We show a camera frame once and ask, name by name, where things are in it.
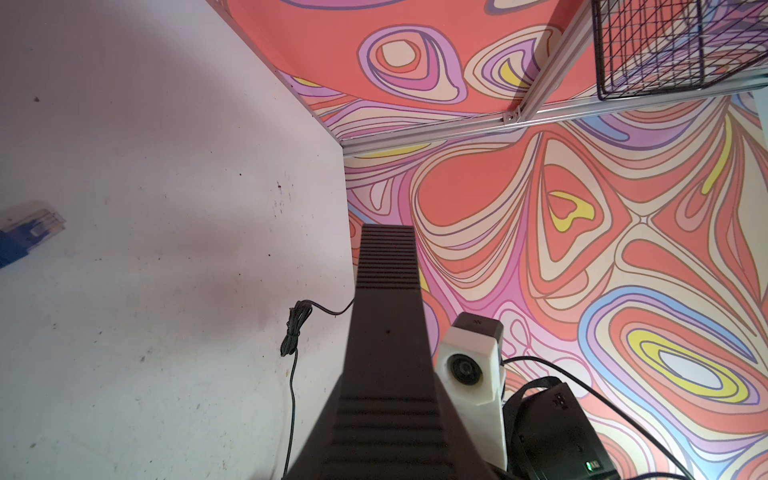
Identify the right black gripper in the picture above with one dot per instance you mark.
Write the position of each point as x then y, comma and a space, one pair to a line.
549, 437

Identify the black network switch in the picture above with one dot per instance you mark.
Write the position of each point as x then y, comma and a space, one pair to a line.
388, 416

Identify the black power adapter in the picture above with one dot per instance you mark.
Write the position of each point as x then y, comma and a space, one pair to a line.
299, 313

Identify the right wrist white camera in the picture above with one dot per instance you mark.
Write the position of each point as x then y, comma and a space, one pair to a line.
469, 367

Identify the black wire basket back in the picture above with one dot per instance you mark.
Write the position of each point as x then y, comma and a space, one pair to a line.
645, 48

